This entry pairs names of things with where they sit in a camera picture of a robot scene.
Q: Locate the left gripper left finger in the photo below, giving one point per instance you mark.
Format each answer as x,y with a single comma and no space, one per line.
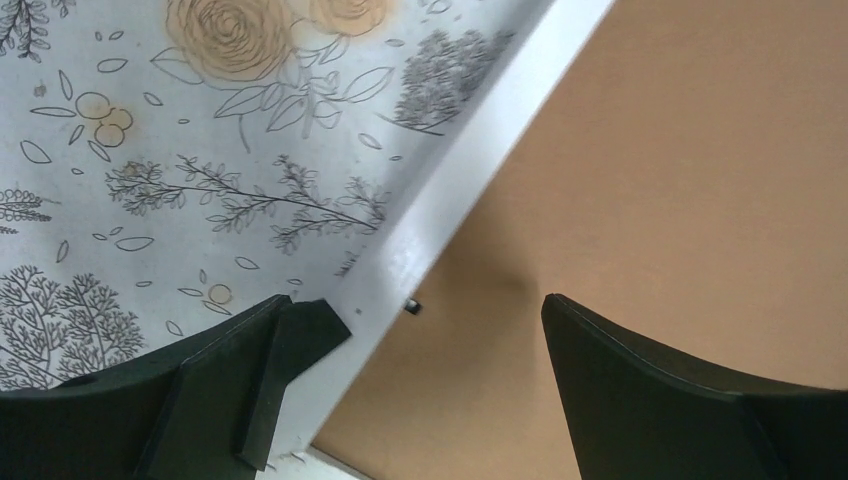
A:
205,407

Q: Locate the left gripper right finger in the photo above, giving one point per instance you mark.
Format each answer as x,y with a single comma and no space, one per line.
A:
639,409

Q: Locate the white picture frame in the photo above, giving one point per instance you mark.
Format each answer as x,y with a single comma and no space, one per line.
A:
451,176

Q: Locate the brown backing board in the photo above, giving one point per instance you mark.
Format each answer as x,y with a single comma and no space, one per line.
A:
687,180

